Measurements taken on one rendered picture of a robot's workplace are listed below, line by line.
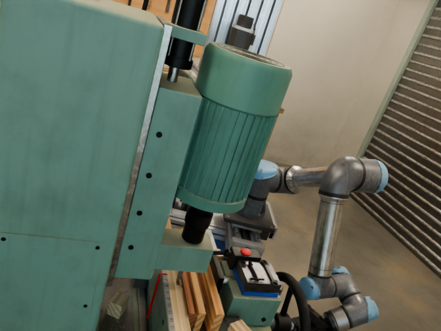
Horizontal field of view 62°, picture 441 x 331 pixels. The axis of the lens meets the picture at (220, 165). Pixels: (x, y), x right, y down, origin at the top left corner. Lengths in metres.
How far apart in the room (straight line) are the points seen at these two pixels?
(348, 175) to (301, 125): 3.64
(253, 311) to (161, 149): 0.51
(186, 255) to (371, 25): 4.38
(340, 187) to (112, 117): 0.81
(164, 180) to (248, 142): 0.18
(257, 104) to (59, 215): 0.40
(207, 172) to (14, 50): 0.37
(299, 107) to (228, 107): 4.09
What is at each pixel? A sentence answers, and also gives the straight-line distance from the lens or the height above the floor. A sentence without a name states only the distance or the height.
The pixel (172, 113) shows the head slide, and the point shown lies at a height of 1.38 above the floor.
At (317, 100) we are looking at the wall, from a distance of 4.84.
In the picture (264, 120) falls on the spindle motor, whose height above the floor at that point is 1.41.
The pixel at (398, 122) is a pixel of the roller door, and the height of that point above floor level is 1.04.
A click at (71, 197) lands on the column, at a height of 1.21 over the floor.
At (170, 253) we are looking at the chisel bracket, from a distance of 0.86.
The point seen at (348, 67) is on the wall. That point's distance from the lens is 4.93.
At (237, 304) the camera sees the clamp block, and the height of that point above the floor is 0.94.
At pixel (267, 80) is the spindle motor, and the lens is 0.67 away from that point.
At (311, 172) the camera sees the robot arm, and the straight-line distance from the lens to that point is 1.49.
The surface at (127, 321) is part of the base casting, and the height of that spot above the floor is 0.80.
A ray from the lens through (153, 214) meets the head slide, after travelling 0.75.
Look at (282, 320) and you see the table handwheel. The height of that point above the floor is 0.84.
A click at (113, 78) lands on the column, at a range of 0.60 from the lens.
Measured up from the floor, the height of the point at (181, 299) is 0.94.
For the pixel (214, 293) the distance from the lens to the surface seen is 0.92.
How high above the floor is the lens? 1.57
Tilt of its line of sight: 22 degrees down
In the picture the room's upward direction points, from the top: 18 degrees clockwise
